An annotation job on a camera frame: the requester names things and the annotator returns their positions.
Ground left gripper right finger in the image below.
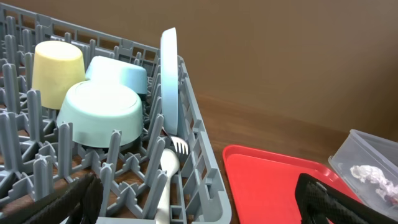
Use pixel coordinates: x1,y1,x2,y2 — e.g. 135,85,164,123
295,173,397,224

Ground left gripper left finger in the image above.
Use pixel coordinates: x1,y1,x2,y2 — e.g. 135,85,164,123
22,174,103,224

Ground white napkin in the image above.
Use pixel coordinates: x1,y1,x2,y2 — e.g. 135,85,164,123
350,165,397,205

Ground green bowl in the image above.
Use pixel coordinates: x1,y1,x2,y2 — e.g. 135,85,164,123
57,80,143,147

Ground white plastic spoon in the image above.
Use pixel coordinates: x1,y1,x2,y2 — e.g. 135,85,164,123
154,149,180,224

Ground white plastic fork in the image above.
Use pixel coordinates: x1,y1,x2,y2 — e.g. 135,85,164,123
162,128,189,155

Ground light blue bowl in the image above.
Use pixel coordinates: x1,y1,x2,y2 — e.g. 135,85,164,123
85,56,147,95

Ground yellow plastic cup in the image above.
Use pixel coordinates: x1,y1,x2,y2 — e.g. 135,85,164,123
32,40,85,110

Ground light blue plate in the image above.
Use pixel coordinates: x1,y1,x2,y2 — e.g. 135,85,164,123
160,27,178,135

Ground grey dishwasher rack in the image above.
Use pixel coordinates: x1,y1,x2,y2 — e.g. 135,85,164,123
1,4,231,223

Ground red plastic tray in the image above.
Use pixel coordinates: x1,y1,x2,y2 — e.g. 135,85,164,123
223,145,359,224

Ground clear plastic bin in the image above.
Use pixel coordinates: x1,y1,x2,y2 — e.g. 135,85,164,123
328,129,397,220

